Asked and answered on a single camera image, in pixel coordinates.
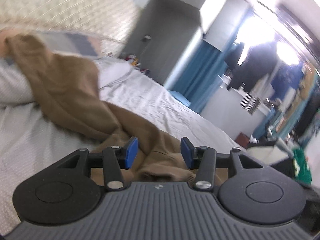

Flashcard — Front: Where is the white and grey sweater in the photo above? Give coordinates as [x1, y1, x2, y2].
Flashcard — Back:
[246, 140, 293, 165]

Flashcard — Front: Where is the green hoodie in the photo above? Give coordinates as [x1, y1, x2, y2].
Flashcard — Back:
[291, 147, 313, 185]

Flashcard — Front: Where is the blue and white hanging jacket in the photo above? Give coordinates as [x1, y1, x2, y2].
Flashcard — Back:
[271, 65, 303, 100]

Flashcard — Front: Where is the cream quilted headboard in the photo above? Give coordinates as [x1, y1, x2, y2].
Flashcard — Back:
[0, 0, 140, 45]

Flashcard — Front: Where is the blue curtain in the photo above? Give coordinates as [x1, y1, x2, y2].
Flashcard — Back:
[172, 41, 240, 113]

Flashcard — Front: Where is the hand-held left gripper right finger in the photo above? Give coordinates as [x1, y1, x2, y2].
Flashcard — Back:
[180, 136, 265, 192]

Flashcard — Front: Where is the brown zip hoodie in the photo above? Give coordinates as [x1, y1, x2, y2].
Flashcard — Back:
[5, 34, 225, 188]

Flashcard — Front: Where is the grey wardrobe cabinet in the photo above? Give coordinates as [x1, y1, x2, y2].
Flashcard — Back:
[120, 0, 250, 85]

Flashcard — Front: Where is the white pillow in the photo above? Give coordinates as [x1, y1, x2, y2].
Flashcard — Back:
[96, 57, 165, 93]

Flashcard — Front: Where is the patchwork pillow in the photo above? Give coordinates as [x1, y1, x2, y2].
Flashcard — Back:
[37, 31, 103, 58]

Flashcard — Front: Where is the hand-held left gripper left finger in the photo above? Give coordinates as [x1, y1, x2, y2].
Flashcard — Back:
[54, 136, 139, 192]

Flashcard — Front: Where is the striped hanging garment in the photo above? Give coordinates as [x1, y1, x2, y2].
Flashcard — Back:
[240, 94, 260, 114]

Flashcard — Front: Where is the group of small bottles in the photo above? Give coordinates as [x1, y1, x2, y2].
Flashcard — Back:
[125, 55, 139, 67]

